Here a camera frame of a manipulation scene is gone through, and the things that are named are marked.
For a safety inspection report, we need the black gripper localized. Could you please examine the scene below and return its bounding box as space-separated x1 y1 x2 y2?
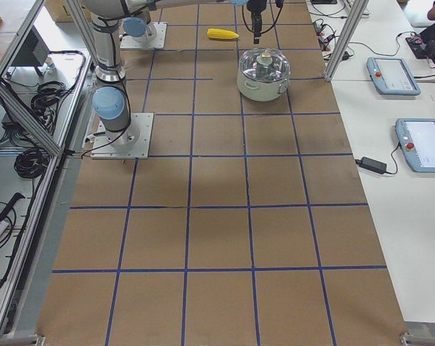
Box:
247 0 267 44

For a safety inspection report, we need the yellow corn cob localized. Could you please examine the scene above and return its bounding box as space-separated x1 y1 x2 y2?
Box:
206 28 240 40

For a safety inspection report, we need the glass pot lid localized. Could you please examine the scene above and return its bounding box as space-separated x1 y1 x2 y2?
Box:
239 48 291 83

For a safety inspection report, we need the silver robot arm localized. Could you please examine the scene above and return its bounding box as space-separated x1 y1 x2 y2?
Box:
122 11 157 42
83 1 201 146

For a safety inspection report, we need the pale green steel pot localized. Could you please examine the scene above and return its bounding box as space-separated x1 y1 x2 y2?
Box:
237 62 291 102

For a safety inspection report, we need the far blue teach pendant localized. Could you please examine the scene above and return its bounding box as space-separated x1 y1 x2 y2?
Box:
366 57 421 96

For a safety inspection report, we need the blue teach pendant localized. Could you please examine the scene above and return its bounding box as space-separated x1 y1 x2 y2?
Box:
366 57 421 96
395 118 435 173

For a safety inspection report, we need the black power adapter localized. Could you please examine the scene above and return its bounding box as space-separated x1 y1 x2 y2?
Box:
355 156 387 174

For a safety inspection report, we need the cardboard box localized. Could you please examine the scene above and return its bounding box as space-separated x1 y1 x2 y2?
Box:
44 0 73 22

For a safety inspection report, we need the near blue teach pendant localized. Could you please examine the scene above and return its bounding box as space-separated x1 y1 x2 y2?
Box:
395 118 435 173

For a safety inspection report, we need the brown paper table mat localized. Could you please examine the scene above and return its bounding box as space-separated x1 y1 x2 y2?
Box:
37 1 405 345

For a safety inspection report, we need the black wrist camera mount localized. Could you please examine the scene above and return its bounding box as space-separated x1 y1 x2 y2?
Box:
275 0 284 9

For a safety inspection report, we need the aluminium frame post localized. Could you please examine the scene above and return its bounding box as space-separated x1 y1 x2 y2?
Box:
324 0 369 81

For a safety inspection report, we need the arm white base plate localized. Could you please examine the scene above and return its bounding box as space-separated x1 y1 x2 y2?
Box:
89 113 154 159
120 22 167 50

